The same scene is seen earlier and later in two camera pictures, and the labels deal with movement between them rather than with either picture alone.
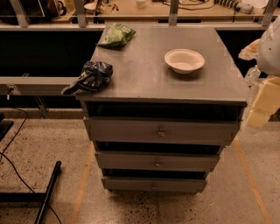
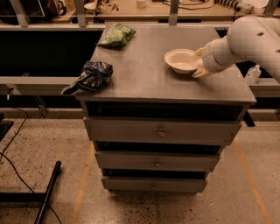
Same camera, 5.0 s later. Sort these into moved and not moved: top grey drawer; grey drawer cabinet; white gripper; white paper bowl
Moved: white gripper
Not moved: white paper bowl; grey drawer cabinet; top grey drawer
